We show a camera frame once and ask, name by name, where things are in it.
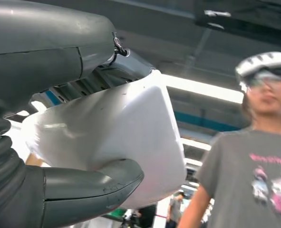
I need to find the person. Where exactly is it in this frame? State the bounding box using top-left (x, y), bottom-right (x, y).
top-left (165, 191), bottom-right (186, 228)
top-left (178, 52), bottom-right (281, 228)

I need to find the white VR headset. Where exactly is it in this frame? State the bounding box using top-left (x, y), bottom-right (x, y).
top-left (235, 51), bottom-right (281, 94)

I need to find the ceiling light strip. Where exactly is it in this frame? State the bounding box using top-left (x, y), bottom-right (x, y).
top-left (162, 74), bottom-right (245, 105)
top-left (180, 137), bottom-right (212, 152)
top-left (185, 157), bottom-right (203, 167)

